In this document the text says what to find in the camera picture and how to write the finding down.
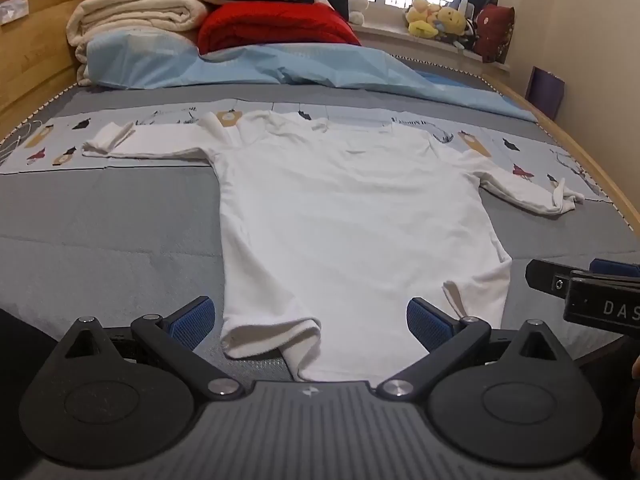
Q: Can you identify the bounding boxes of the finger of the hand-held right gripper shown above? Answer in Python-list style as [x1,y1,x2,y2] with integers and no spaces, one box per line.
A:
[525,258,574,294]
[588,258,640,278]

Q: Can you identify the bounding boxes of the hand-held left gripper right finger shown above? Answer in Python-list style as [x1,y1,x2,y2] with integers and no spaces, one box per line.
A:
[376,297,576,402]

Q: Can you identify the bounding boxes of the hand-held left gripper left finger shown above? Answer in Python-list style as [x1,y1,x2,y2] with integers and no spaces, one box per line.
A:
[58,296,246,402]

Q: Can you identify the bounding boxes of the white long-sleeve shirt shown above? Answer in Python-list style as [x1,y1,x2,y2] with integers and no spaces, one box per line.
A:
[81,109,585,382]

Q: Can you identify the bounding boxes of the person's right hand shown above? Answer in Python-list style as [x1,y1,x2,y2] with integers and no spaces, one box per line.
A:
[630,354,640,462]

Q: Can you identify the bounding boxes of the purple box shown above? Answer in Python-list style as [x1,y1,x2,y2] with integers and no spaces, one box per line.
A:
[524,65,566,121]

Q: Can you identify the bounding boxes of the lamp-printed blanket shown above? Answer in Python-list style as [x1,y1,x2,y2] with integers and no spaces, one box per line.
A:
[0,98,614,206]

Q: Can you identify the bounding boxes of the dark red cushion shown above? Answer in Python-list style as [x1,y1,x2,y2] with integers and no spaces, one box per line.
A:
[472,3,516,64]

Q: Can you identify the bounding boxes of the light blue quilt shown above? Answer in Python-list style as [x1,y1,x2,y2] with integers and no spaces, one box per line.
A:
[85,30,539,124]

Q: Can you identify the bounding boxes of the white windowsill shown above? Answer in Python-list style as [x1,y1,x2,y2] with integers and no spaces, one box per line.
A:
[350,19,511,69]

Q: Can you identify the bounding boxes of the red blanket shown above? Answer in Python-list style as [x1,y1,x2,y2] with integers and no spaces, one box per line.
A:
[197,2,362,56]

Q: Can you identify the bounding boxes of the cream folded blanket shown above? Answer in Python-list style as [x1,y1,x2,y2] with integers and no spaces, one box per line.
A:
[66,0,211,86]

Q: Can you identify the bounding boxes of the white tissue pack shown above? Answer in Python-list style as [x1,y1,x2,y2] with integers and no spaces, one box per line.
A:
[0,0,31,25]

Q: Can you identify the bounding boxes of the wooden bed frame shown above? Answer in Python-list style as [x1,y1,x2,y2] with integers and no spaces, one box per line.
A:
[0,0,640,242]

